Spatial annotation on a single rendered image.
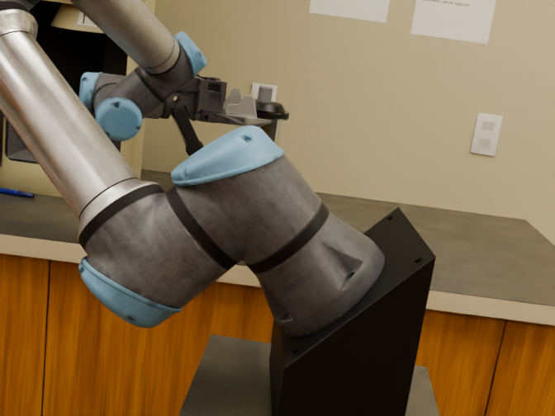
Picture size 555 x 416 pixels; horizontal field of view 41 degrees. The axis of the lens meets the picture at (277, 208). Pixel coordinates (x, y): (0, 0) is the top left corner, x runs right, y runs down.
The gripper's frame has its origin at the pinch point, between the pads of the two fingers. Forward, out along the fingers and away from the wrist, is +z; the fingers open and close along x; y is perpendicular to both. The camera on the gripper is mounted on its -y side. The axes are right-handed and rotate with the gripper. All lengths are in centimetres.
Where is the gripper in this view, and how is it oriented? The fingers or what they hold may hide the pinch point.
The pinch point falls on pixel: (258, 120)
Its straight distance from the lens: 149.9
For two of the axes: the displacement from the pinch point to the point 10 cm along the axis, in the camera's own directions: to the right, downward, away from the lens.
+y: 1.4, -9.6, -2.5
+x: -3.2, -2.8, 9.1
